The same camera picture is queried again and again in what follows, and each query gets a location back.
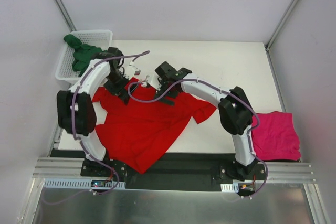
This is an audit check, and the white cable duct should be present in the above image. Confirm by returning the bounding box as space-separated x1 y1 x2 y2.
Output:
220 183 239 193
44 178 126 190

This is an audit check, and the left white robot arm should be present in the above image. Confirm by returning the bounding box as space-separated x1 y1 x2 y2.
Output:
57 47 130 176

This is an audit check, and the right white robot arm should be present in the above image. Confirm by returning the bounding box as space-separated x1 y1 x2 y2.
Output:
155 61 257 181

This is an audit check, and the left aluminium corner post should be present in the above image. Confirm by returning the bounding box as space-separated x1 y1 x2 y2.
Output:
39 0 77 33

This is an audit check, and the aluminium corner post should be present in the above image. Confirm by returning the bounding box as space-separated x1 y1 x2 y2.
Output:
265 0 300 52
39 0 77 33

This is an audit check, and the white plastic basket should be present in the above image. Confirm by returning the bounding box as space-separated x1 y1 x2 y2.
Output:
55 29 113 84

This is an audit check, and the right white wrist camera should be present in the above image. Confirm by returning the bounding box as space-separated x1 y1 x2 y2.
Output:
141 74 160 90

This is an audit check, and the left white cable duct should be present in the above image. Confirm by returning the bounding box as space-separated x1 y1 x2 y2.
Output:
44 178 126 190

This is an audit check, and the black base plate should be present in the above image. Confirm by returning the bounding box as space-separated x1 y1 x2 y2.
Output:
49 149 272 193

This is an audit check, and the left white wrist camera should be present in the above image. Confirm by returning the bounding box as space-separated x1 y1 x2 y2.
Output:
124 61 141 80

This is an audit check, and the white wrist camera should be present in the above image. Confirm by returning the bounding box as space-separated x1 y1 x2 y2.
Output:
141 74 160 90
124 61 141 80

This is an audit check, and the right aluminium corner post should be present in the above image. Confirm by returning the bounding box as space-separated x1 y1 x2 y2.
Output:
265 0 300 52

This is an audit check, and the green t shirt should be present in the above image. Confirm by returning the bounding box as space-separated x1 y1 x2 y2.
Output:
64 34 103 77

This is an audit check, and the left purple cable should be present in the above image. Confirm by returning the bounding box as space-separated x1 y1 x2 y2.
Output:
41 50 151 205

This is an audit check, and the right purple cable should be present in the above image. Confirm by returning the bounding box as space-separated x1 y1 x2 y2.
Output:
127 78 269 204

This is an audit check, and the purple cable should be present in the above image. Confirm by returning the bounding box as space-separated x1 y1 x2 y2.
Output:
41 50 151 205
127 78 269 204

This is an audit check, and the pink folded t shirt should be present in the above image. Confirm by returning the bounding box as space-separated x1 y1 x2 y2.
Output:
251 111 301 161

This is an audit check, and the red t shirt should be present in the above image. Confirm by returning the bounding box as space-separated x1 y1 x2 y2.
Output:
93 87 216 174

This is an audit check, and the right white cable duct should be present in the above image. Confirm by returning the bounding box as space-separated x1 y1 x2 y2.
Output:
220 183 239 193

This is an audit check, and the aluminium frame rail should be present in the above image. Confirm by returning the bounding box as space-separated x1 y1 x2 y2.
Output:
33 157 318 184

